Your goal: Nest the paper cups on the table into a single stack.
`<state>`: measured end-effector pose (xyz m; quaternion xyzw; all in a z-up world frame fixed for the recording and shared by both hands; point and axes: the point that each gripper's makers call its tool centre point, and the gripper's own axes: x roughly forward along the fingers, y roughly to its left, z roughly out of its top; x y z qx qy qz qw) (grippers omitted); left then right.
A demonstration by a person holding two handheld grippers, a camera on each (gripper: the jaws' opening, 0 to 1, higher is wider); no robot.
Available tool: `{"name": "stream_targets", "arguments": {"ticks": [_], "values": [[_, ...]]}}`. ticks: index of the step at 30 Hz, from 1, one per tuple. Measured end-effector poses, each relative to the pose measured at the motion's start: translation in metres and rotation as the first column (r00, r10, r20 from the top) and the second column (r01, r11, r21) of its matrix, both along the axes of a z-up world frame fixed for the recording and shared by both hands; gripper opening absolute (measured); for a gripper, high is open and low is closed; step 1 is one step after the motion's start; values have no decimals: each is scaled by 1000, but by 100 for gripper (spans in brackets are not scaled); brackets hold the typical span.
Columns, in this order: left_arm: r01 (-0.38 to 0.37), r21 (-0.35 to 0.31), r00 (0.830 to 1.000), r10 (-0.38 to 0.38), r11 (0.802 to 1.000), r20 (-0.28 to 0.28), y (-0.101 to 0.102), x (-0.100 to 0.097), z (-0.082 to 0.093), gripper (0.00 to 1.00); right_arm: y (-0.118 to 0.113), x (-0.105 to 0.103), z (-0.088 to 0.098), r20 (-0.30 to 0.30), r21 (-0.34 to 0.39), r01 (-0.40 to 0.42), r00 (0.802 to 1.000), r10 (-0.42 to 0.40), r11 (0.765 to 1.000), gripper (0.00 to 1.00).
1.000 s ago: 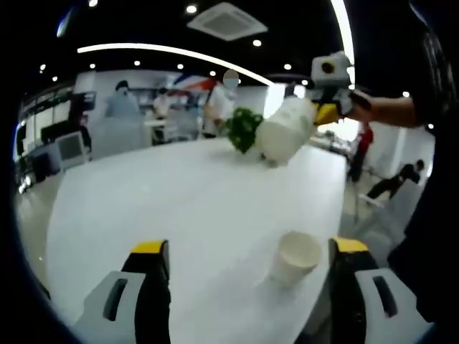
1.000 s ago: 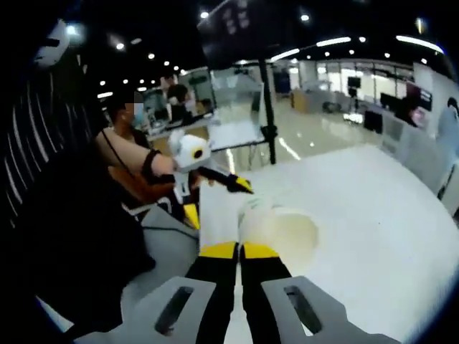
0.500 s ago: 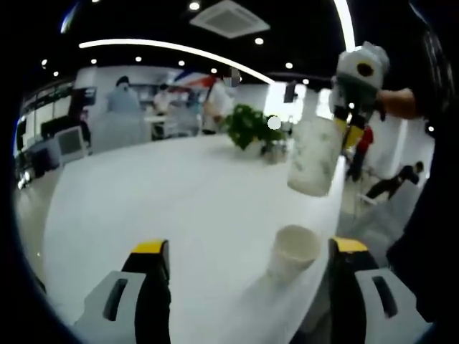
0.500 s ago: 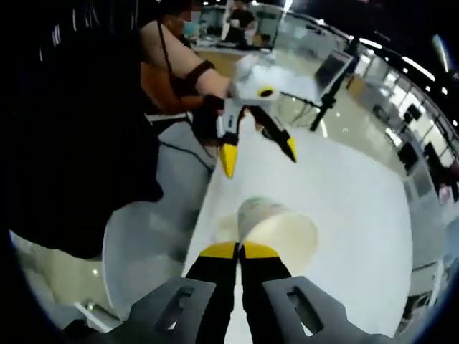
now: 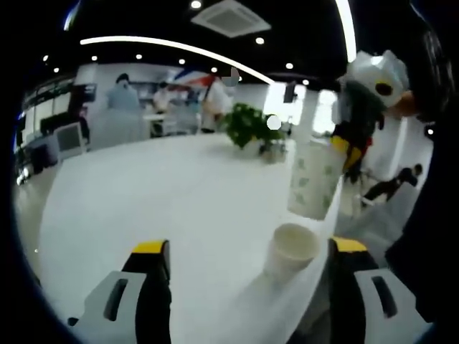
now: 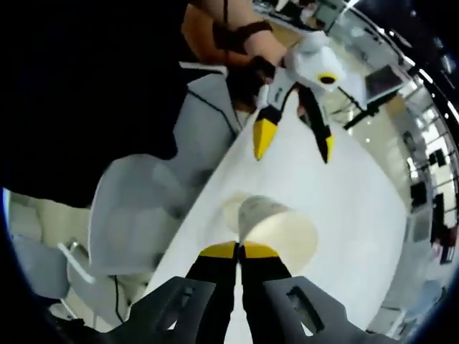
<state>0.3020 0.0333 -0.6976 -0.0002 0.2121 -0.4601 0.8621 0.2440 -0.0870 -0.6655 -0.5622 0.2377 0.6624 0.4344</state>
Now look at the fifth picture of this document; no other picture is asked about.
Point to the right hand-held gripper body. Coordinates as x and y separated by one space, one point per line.
365 79

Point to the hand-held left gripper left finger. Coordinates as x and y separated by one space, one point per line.
118 308

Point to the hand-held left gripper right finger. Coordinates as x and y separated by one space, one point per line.
362 308

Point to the white paper cup green print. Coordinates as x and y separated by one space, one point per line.
283 265
312 186

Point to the person's right hand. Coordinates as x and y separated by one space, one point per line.
403 105

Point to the straight ceiling light strip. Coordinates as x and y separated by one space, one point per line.
347 28

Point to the person's black shirt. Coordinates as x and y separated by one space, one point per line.
419 258

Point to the green potted plant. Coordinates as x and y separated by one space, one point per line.
247 123

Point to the white table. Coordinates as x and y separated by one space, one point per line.
161 197

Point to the ceiling air vent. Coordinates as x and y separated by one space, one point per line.
231 16

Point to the grey monitor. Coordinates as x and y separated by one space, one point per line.
70 138

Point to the frosted partition panel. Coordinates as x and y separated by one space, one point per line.
114 129

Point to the curved ceiling light strip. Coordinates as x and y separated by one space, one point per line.
172 44

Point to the dark wall screen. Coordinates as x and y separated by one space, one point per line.
85 94

